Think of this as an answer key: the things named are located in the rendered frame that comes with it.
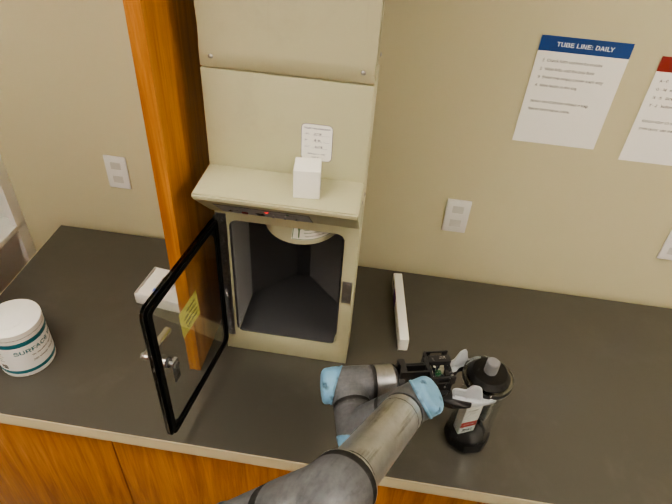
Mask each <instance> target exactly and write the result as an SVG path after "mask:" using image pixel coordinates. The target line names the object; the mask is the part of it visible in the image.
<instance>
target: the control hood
mask: <svg viewBox="0 0 672 504"><path fill-rule="evenodd" d="M363 193H364V184H363V183H360V182H352V181H344V180H336V179H328V178H321V188H320V198H319V199H306V198H293V174H288V173H280V172H272V171H264V170H257V169H249V168H241V167H233V166H225V165H217V164H210V165H208V167H207V169H206V170H205V172H204V174H203V175H202V177H201V178H200V180H199V182H198V183H197V185H196V187H195V188H194V190H193V192H192V193H191V197H192V198H193V199H194V200H196V201H197V202H199V203H201V204H202V205H204V206H206V207H207V208H209V209H211V210H218V211H222V210H221V209H219V208H218V207H216V206H215V205H213V204H220V205H227V206H235V207H242V208H250V209H258V210H265V211H273V212H280V213H288V214H296V215H303V216H309V217H310V219H311V220H312V222H313V223H317V224H324V225H332V226H339V227H347V228H354V229H358V228H359V227H360V221H361V212H362V205H363Z"/></svg>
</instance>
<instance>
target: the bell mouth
mask: <svg viewBox="0 0 672 504"><path fill-rule="evenodd" d="M266 226H267V228H268V230H269V231H270V232H271V233H272V234H273V235H274V236H275V237H277V238H279V239H281V240H283V241H285V242H289V243H293V244H302V245H306V244H315V243H319V242H323V241H325V240H327V239H329V238H331V237H332V236H334V235H335V233H327V232H320V231H312V230H305V229H297V228H290V227H282V226H275V225H267V224H266Z"/></svg>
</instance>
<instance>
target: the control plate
mask: <svg viewBox="0 0 672 504"><path fill-rule="evenodd" d="M213 205H215V206H216V207H218V208H219V209H221V210H222V211H226V212H230V211H228V210H232V212H233V213H241V214H242V212H247V213H248V214H249V215H256V216H258V215H257V214H256V213H259V214H264V215H265V216H264V217H271V218H272V216H276V217H274V218H279V219H284V218H283V217H286V220H294V221H296V220H295V219H299V220H298V221H301V222H309V223H313V222H312V220H311V219H310V217H309V216H303V215H296V214H288V213H280V212H273V211H265V210H258V209H250V208H242V207H235V206H227V205H220V204H213ZM264 212H268V214H266V213H264ZM285 215H290V216H285Z"/></svg>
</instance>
